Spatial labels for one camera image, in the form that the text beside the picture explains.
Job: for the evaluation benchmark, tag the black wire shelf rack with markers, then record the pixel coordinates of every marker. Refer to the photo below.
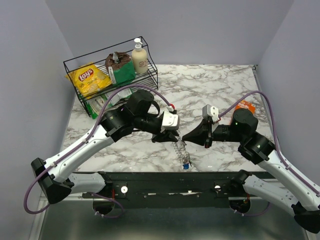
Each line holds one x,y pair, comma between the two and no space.
98,57

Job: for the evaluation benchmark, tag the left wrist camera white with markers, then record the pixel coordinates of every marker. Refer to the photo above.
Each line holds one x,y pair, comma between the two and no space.
170,121

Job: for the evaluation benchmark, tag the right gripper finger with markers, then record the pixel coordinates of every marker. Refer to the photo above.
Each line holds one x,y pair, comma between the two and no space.
197,136
200,129

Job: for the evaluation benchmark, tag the metal disc with key rings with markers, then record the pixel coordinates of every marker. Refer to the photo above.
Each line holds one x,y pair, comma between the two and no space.
182,154

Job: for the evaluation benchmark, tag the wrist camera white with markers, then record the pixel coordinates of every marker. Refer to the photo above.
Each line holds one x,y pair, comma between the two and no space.
170,121
210,113

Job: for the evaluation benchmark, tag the cream soap pump bottle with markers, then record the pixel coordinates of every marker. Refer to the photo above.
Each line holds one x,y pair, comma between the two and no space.
139,57

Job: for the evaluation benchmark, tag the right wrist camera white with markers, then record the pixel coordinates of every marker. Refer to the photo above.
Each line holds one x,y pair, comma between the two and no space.
210,113

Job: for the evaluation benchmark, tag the yellow chips bag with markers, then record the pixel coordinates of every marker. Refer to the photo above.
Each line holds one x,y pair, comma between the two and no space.
89,79

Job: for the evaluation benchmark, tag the green white snack packet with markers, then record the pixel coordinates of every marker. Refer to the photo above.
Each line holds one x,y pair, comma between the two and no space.
122,95

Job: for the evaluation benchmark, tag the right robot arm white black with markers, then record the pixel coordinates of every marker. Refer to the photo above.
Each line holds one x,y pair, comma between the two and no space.
300,197

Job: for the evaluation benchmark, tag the blue key tag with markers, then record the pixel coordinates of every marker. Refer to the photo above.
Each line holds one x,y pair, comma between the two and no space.
186,166

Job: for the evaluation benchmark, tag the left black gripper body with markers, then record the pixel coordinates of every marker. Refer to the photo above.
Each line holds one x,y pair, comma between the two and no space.
167,130

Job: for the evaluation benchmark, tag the orange razor box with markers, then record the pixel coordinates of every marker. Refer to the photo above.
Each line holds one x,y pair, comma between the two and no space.
246,105

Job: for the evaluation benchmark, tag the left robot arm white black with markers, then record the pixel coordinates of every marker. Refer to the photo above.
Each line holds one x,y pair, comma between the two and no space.
56,175

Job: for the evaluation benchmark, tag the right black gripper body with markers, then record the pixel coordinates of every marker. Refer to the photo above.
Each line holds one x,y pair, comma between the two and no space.
209,139

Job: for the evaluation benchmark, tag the green brown coffee bag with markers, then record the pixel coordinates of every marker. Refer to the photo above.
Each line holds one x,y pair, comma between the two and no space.
120,68

